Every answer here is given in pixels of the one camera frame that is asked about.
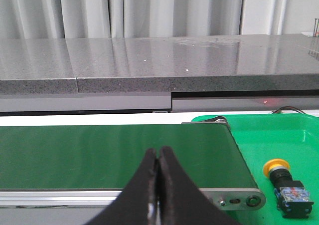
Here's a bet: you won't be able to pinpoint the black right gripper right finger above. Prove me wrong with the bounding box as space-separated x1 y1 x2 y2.
159 146 239 225

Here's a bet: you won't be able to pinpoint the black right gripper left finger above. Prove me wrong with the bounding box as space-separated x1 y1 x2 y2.
86 149 158 225

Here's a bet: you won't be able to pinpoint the green conveyor belt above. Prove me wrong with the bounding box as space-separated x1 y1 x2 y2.
0 123 256 190

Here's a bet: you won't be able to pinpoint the green plastic tray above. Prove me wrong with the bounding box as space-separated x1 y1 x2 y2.
191 114 319 225

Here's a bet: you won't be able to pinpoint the grey stone counter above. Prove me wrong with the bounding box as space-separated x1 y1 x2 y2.
0 34 319 114

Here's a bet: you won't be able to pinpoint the white curtain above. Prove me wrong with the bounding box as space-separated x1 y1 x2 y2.
0 0 319 39

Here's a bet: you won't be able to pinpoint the thin metal rods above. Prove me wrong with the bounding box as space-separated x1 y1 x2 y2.
313 18 319 37

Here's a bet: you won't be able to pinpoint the aluminium conveyor frame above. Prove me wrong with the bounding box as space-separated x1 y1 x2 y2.
0 120 266 211

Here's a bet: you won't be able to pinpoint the yellow push button switch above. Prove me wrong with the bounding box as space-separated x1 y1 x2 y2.
263 158 314 219

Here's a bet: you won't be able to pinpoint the red black wires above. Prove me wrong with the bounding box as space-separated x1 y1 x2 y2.
271 106 309 115

